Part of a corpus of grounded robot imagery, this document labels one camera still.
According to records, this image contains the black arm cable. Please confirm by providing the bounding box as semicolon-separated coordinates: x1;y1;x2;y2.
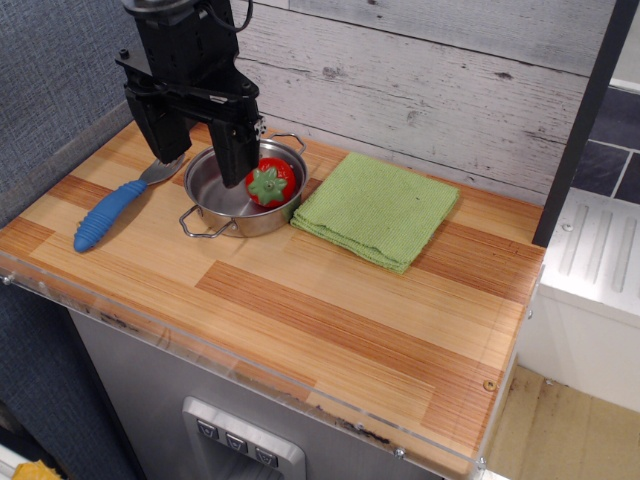
199;0;255;34

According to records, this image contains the dark right frame post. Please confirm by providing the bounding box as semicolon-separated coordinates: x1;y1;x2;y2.
532;0;639;247

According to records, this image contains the grey toy fridge cabinet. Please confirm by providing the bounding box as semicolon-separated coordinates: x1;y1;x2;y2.
71;312;434;479

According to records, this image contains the green cloth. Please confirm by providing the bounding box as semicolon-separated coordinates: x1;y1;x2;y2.
291;153;459;274

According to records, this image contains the silver metal pot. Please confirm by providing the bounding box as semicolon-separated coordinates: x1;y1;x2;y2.
179;133;309;239

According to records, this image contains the blue handled metal fork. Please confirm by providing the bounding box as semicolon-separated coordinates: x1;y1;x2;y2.
73;154;185;253

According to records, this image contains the yellow object in corner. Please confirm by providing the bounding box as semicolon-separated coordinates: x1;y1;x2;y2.
11;461;62;480

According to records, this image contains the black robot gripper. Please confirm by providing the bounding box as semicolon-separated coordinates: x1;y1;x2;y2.
117;1;260;188

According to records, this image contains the white toy sink unit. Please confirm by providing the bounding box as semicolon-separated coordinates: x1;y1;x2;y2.
516;189;639;410

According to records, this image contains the clear acrylic edge guard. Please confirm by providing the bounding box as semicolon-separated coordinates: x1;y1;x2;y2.
0;249;489;476

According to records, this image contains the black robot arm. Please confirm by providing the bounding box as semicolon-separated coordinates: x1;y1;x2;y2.
116;1;264;188

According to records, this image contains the silver dispenser panel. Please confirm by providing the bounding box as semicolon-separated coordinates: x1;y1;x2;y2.
182;396;307;479

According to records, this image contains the red toy tomato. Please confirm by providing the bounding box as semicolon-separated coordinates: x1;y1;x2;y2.
245;157;297;209

